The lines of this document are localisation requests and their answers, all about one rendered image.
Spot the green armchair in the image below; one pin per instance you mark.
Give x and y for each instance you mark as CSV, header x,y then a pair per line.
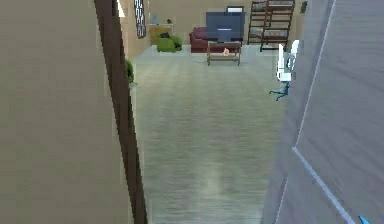
x,y
168,44

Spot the white office chair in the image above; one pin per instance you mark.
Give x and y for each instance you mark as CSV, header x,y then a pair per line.
x,y
284,68

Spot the brown wooden shelf unit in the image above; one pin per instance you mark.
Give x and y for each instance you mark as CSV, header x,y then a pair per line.
x,y
270,24

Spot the yellow wooden side table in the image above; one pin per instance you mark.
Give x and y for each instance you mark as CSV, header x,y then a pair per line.
x,y
159,32

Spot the black framed wall picture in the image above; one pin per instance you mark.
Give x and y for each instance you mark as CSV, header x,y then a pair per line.
x,y
140,17

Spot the small orange object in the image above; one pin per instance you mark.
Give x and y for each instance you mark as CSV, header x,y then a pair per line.
x,y
226,51

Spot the green house plant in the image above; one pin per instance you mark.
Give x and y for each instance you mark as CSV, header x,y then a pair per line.
x,y
129,71

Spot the grey room door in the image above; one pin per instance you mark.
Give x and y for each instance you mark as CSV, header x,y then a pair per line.
x,y
333,126

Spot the dark red sofa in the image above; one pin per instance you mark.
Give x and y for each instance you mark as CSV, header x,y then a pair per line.
x,y
198,40

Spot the grey television set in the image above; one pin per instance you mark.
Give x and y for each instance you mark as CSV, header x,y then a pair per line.
x,y
224,26

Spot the brown wooden coffee table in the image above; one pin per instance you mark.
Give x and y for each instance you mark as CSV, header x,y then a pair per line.
x,y
223,50

